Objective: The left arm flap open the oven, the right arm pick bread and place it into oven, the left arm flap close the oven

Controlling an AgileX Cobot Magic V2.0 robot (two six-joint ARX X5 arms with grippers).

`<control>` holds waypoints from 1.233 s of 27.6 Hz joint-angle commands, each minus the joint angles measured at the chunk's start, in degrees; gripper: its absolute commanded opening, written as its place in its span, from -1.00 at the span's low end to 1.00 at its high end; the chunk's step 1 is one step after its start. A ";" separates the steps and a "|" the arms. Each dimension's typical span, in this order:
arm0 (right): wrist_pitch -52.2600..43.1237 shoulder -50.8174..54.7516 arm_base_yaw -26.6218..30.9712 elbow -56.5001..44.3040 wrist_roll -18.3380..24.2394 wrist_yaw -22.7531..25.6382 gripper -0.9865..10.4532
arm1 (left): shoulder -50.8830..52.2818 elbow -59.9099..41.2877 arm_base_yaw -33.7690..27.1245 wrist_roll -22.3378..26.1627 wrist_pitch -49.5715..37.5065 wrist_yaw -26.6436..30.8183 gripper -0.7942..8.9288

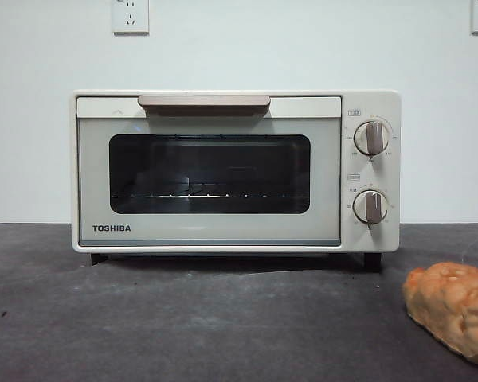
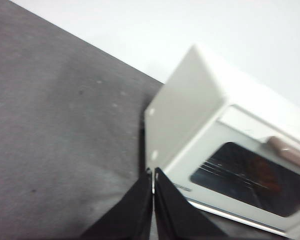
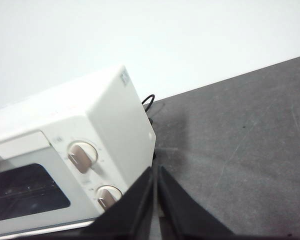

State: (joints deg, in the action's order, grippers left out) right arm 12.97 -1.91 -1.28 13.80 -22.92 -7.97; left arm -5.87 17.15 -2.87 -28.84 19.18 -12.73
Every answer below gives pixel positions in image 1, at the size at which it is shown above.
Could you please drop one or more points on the beige oven knob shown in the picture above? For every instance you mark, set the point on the beige oven knob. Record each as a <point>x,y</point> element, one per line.
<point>372,138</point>
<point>370,207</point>

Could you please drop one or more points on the white Toshiba toaster oven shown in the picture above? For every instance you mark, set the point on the white Toshiba toaster oven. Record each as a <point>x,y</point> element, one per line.
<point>372,103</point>

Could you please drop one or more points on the golden bread loaf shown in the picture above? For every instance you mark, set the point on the golden bread loaf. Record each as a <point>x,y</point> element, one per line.
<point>450,302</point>

